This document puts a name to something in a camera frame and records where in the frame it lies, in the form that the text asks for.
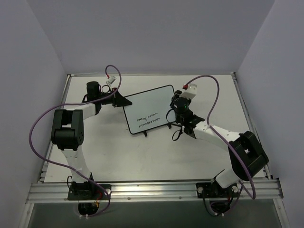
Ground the small black-framed whiteboard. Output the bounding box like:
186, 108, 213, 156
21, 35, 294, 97
123, 85, 175, 135

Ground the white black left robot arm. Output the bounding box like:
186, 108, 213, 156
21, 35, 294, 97
51, 81, 132, 199

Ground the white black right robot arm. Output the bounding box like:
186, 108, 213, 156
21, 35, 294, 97
170, 90, 269, 196

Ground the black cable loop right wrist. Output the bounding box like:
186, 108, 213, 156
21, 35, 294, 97
171, 129, 183, 142

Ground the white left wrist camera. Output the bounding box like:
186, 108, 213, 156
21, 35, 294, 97
106, 76, 116, 87

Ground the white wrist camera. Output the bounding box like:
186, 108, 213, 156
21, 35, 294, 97
180, 83, 198, 100
106, 76, 116, 87

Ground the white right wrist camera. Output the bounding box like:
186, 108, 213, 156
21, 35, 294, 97
180, 83, 198, 100

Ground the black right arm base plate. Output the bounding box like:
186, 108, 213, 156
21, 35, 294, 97
196, 182, 239, 199

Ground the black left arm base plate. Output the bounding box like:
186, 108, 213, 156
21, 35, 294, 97
67, 182, 112, 201

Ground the aluminium table frame rail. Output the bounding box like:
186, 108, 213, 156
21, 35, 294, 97
27, 74, 283, 204

